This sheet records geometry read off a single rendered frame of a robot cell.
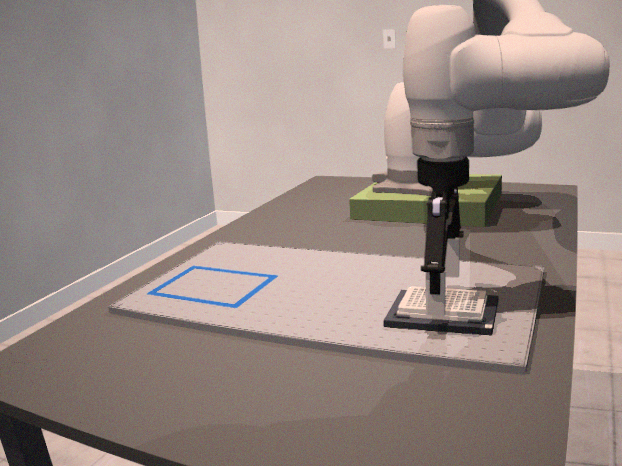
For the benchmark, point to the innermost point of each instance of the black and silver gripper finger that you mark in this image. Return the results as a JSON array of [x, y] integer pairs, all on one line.
[[452, 252], [434, 252]]

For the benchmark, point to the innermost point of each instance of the blue tape outline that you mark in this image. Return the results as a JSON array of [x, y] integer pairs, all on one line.
[[237, 304]]

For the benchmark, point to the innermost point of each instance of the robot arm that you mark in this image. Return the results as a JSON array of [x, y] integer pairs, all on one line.
[[455, 69]]

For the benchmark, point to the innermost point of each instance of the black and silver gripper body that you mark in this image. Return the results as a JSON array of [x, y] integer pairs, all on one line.
[[442, 175]]

